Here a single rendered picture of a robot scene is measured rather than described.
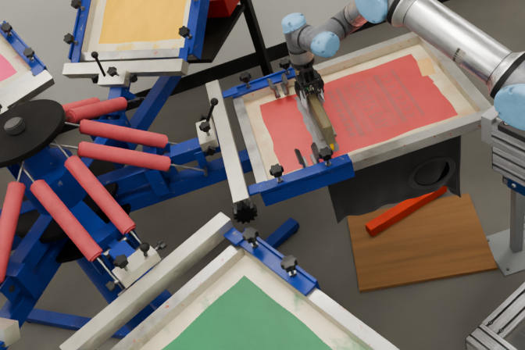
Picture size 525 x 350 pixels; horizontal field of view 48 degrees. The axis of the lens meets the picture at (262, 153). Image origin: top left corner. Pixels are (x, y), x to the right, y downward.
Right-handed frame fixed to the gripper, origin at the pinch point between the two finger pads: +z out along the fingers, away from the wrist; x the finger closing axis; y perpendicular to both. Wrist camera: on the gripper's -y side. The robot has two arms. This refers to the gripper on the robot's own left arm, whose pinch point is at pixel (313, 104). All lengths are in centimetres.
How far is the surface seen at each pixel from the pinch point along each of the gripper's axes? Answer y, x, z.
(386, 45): -25.9, 35.5, 4.6
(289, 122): -5.0, -9.6, 8.1
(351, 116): 3.5, 11.4, 8.1
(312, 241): -30, -14, 104
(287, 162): 15.3, -15.4, 8.1
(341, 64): -25.5, 16.9, 5.7
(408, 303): 20, 16, 104
